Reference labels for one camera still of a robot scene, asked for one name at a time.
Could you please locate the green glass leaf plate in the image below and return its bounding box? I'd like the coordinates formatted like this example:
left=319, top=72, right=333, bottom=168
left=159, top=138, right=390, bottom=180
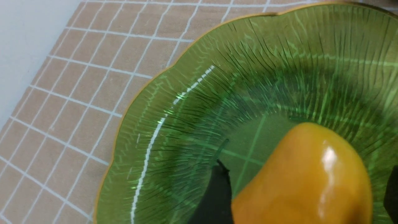
left=93, top=2, right=398, bottom=224

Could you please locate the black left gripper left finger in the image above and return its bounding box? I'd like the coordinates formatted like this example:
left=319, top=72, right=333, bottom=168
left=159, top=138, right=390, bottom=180
left=188, top=159, right=234, bottom=224

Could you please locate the yellow orange mango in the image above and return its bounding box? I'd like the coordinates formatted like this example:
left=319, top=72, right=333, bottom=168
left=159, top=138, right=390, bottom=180
left=232, top=122, right=373, bottom=224

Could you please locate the beige checkered tablecloth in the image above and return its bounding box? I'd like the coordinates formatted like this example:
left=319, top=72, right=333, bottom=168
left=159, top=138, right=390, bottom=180
left=1, top=0, right=313, bottom=224

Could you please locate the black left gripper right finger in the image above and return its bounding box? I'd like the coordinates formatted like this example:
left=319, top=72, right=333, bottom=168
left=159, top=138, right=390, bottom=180
left=384, top=165, right=398, bottom=223

